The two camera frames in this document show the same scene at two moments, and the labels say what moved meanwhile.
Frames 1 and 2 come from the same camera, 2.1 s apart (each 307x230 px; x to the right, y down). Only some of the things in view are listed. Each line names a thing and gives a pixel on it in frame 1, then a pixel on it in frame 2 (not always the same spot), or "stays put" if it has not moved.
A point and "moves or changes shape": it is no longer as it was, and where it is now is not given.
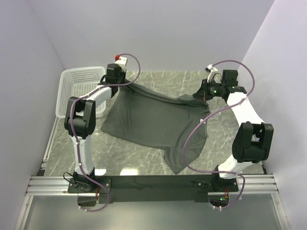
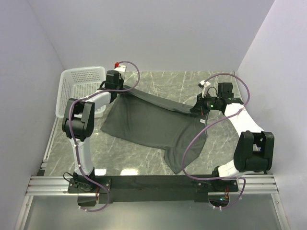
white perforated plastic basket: x=76 y=82 stays put
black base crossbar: x=149 y=187 stays put
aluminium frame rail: x=41 y=185 stays put
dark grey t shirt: x=173 y=125 moves or changes shape
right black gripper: x=202 y=93 -> x=199 y=107
